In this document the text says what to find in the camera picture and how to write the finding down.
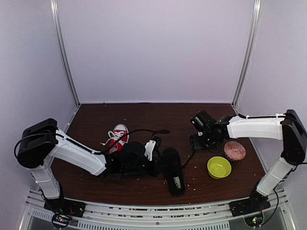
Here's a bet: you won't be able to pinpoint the lime green bowl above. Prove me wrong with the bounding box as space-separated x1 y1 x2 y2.
207 156 232 180

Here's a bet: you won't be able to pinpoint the upturned shoe orange sole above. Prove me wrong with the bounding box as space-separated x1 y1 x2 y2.
161 147 196 198

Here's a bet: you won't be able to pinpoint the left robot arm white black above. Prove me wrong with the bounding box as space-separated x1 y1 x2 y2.
13 118 169 213

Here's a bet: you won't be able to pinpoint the aluminium frame post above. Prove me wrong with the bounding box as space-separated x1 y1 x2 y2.
50 0 81 106
232 0 262 110

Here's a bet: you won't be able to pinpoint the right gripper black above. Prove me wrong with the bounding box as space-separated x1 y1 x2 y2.
189 133 217 151

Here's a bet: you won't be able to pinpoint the right aluminium frame post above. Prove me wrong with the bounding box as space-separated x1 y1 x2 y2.
232 0 262 110

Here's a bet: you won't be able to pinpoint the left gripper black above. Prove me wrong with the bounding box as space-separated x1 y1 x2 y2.
122 156 169 178

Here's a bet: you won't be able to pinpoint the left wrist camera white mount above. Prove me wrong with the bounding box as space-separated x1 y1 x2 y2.
144 136 162 161

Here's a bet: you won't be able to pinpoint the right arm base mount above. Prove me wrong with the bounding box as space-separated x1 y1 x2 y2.
229 188 271 228

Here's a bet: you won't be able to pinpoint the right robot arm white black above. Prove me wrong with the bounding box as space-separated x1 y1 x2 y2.
190 109 307 212

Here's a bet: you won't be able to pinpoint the red patterned bowl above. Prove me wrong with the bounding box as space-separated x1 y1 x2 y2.
224 141 246 162

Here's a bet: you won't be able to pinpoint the red canvas sneaker white laces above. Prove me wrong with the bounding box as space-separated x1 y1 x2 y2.
100 124 130 154

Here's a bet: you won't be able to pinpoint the left aluminium frame post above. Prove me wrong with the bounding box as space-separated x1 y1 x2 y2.
50 0 81 106

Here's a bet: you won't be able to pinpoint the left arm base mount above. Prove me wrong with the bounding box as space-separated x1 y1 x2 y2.
41 185 85 230

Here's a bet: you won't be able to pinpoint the front aluminium rail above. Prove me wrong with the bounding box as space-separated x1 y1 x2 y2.
17 189 298 230

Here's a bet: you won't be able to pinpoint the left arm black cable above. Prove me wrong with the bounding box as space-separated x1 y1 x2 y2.
13 129 170 163

